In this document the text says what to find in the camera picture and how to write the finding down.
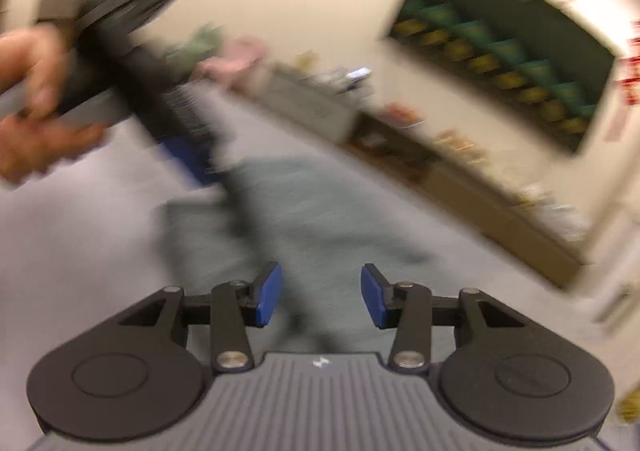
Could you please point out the handheld camera gimbal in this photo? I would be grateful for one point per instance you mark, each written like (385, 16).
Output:
(359, 78)

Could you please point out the plate of fruit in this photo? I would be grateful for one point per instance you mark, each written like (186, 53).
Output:
(404, 115)

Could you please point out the red knot wall ornament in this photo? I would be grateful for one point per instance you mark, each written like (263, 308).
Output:
(630, 76)

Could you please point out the green plastic chair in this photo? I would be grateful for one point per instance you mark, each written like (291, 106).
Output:
(200, 43)

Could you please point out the person's left hand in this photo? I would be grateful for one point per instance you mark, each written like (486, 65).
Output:
(35, 66)

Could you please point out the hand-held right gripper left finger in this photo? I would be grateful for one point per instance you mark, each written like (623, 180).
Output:
(266, 296)

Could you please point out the grey knit garment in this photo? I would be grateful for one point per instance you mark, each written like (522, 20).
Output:
(325, 221)

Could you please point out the long grey television cabinet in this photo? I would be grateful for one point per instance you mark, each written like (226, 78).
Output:
(450, 181)

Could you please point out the wall-mounted television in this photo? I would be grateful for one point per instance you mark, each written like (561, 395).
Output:
(500, 31)

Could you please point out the glass tea jar gold lid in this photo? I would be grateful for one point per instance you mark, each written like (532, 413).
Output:
(631, 408)

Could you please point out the pink plastic chair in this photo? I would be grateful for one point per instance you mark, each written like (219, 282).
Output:
(235, 63)

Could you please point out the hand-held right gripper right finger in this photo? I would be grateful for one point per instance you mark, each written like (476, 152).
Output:
(376, 296)

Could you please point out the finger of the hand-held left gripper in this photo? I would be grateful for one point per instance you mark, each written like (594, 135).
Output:
(187, 156)

